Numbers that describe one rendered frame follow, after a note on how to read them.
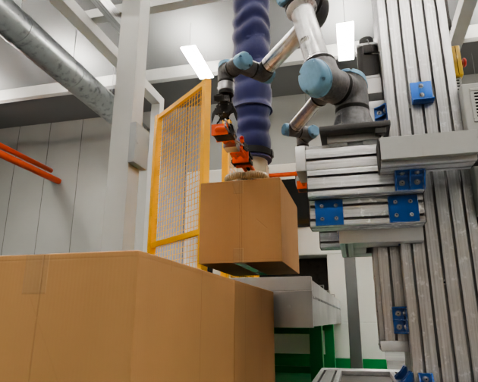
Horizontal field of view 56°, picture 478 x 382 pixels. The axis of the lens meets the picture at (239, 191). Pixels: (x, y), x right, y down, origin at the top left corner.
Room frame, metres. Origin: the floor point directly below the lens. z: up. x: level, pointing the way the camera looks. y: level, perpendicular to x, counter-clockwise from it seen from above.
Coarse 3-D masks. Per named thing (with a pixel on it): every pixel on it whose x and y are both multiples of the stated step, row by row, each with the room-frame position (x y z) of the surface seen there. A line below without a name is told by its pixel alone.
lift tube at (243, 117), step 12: (240, 24) 2.30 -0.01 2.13; (264, 36) 2.31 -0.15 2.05; (240, 108) 2.30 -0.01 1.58; (252, 108) 2.28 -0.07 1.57; (264, 108) 2.30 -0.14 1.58; (240, 120) 2.31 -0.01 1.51; (252, 120) 2.28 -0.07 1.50; (264, 120) 2.30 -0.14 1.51; (240, 132) 2.32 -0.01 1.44; (252, 132) 2.28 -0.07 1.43; (264, 132) 2.31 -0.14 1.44; (240, 144) 2.30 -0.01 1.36; (252, 144) 2.28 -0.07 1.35; (264, 144) 2.30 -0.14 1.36; (264, 156) 2.31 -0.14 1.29
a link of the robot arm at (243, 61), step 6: (240, 54) 1.68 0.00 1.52; (246, 54) 1.69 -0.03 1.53; (234, 60) 1.70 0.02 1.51; (240, 60) 1.68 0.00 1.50; (246, 60) 1.69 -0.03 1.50; (252, 60) 1.71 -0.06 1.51; (228, 66) 1.74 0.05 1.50; (234, 66) 1.72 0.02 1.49; (240, 66) 1.71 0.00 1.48; (246, 66) 1.70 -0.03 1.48; (252, 66) 1.74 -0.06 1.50; (228, 72) 1.76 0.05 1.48; (234, 72) 1.75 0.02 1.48; (240, 72) 1.75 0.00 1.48; (246, 72) 1.75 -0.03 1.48; (252, 72) 1.76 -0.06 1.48
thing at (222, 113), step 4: (220, 92) 1.80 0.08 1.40; (224, 92) 1.80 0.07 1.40; (228, 92) 1.80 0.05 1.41; (232, 92) 1.80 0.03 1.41; (232, 96) 1.83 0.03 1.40; (232, 100) 1.86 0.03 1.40; (220, 104) 1.80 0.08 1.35; (224, 104) 1.79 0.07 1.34; (228, 104) 1.79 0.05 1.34; (232, 104) 1.79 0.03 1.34; (216, 108) 1.80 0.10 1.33; (220, 108) 1.80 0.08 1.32; (224, 108) 1.79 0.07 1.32; (228, 108) 1.79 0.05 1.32; (220, 112) 1.80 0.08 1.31; (224, 112) 1.79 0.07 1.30; (228, 112) 1.79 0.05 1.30; (220, 116) 1.82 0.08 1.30; (224, 116) 1.83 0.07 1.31; (228, 116) 1.83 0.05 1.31; (220, 120) 1.86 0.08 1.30; (224, 120) 1.86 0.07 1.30
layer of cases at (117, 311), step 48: (0, 288) 0.83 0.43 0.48; (48, 288) 0.80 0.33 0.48; (96, 288) 0.78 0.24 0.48; (144, 288) 0.78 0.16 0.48; (192, 288) 1.00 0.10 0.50; (240, 288) 1.39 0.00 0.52; (0, 336) 0.82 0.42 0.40; (48, 336) 0.80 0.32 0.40; (96, 336) 0.77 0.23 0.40; (144, 336) 0.79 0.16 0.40; (192, 336) 1.01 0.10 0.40; (240, 336) 1.39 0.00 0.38
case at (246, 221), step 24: (216, 192) 2.11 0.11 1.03; (240, 192) 2.08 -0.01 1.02; (264, 192) 2.05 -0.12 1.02; (216, 216) 2.11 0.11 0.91; (240, 216) 2.08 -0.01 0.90; (264, 216) 2.05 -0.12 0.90; (288, 216) 2.27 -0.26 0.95; (216, 240) 2.11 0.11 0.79; (240, 240) 2.08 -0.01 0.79; (264, 240) 2.05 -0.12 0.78; (288, 240) 2.24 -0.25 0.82; (216, 264) 2.14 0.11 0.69; (240, 264) 2.14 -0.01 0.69; (264, 264) 2.14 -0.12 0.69; (288, 264) 2.22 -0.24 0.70
